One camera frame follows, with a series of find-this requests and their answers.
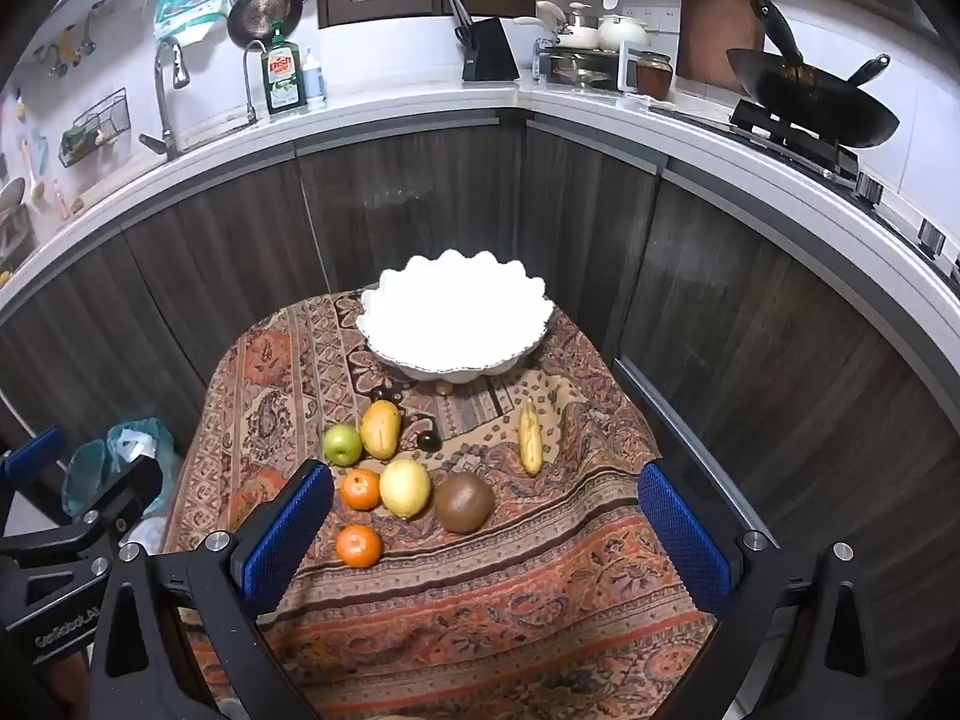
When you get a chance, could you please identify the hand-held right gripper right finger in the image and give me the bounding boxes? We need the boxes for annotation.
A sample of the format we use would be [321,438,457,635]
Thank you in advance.
[637,463,886,720]

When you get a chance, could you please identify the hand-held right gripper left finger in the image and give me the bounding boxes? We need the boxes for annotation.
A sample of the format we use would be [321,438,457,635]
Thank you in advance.
[88,457,335,720]

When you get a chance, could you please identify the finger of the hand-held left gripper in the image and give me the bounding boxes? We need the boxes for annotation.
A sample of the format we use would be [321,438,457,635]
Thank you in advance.
[0,426,65,503]
[0,456,164,616]

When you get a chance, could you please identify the orange tangerine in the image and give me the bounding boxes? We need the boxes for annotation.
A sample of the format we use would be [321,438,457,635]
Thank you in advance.
[335,523,384,568]
[340,468,383,512]

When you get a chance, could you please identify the yellow lemon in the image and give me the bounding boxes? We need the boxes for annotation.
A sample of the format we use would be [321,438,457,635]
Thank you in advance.
[379,459,434,519]

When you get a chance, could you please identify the yellow mango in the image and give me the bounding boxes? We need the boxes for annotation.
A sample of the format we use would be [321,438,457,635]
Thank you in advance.
[360,400,401,461]

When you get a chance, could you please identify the brown kiwi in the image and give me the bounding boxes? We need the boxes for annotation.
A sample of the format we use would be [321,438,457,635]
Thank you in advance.
[433,474,496,535]

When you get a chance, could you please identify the white scalloped bowl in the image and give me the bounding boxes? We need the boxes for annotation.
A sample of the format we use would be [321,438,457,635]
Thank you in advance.
[357,249,557,382]

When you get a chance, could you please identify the blue plastic bag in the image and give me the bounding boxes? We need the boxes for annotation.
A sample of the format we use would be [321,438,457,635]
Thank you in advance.
[61,418,185,518]

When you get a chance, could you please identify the green apple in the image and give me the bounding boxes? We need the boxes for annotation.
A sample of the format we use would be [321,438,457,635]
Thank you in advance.
[322,424,363,466]

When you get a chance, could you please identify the yellow banana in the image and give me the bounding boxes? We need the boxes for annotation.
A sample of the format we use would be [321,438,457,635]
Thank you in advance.
[519,397,544,476]

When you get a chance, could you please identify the patterned orange tablecloth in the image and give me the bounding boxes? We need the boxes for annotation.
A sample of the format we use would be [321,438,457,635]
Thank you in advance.
[161,289,717,720]

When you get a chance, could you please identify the dark wood base cabinets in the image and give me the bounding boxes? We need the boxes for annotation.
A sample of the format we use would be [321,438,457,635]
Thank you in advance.
[0,109,960,616]

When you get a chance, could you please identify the chrome kitchen faucet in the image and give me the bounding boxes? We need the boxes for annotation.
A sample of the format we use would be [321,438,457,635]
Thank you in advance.
[139,36,188,160]

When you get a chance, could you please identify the black gas stove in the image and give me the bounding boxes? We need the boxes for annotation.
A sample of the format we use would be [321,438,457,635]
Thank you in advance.
[731,97,960,256]

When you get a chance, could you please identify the thin chrome gooseneck tap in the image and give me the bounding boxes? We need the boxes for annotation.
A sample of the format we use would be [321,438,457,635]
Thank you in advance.
[241,40,271,125]

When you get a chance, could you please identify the green dish soap bottle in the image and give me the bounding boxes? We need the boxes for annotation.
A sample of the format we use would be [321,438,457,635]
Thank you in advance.
[262,21,308,115]

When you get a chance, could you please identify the small white bottle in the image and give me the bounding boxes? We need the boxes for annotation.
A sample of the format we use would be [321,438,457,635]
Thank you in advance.
[302,49,329,104]

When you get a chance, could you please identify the black wok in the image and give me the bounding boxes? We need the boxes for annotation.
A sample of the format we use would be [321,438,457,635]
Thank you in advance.
[726,49,899,151]

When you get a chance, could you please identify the white kitchen countertop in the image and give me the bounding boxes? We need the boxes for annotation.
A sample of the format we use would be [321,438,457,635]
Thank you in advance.
[0,79,960,316]

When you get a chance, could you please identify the glass jar with red paste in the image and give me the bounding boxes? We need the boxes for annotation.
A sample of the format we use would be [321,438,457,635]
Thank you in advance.
[636,51,674,100]

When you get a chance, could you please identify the hanging plastic package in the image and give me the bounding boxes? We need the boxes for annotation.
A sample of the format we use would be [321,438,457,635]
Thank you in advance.
[154,0,230,46]

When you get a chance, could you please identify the metal counter rack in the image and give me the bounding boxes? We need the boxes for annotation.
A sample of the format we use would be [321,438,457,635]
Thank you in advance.
[534,37,623,91]

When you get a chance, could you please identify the hanging dark frying pan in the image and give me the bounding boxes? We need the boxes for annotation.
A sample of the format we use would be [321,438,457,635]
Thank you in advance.
[227,0,303,50]

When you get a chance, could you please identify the brown wooden cutting board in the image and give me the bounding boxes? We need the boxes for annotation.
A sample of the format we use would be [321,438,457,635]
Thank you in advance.
[675,0,767,97]

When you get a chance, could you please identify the white ceramic pot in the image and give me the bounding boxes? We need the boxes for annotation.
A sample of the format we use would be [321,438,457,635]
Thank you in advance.
[596,13,652,50]

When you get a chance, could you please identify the white lidded pot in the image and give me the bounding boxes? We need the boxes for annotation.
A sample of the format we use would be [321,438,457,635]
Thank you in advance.
[555,4,601,50]

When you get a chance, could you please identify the black knife block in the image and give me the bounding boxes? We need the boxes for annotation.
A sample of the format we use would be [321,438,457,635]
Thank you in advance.
[448,0,520,82]

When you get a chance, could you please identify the black wire wall basket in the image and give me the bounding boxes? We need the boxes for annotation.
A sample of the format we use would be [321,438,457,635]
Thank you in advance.
[58,88,132,166]

